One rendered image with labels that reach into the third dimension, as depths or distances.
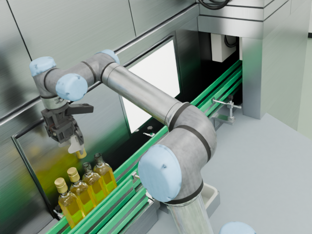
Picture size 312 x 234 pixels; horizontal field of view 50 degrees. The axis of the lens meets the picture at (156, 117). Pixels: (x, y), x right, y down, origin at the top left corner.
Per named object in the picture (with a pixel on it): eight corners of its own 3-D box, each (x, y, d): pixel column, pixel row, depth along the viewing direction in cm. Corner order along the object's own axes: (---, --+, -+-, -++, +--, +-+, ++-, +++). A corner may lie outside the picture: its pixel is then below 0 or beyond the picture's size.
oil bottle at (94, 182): (103, 202, 141) (89, 166, 129) (112, 208, 138) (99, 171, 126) (94, 211, 138) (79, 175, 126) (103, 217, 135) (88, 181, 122)
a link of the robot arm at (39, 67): (37, 69, 92) (22, 63, 97) (49, 102, 98) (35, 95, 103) (60, 57, 97) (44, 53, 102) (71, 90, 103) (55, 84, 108)
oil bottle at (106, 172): (113, 193, 144) (100, 157, 132) (122, 198, 141) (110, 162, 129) (103, 202, 141) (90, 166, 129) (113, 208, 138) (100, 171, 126)
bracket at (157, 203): (145, 196, 149) (142, 185, 145) (161, 205, 143) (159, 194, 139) (139, 201, 147) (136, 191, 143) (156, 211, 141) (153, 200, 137)
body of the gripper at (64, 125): (48, 138, 112) (36, 108, 105) (69, 125, 117) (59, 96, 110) (61, 146, 107) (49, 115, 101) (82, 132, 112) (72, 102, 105)
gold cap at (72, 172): (75, 173, 123) (72, 165, 121) (81, 177, 121) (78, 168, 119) (68, 180, 121) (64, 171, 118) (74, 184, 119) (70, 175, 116)
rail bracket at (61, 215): (64, 219, 138) (54, 197, 130) (74, 226, 134) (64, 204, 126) (56, 226, 135) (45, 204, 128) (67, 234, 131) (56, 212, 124)
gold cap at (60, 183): (62, 184, 120) (59, 176, 117) (70, 187, 118) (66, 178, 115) (55, 191, 117) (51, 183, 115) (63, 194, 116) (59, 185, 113)
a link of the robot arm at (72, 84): (94, 65, 93) (71, 58, 99) (61, 83, 87) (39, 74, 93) (100, 89, 97) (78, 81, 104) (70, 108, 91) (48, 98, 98)
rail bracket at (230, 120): (216, 122, 189) (214, 88, 176) (243, 131, 179) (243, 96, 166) (211, 127, 186) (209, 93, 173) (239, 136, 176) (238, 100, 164)
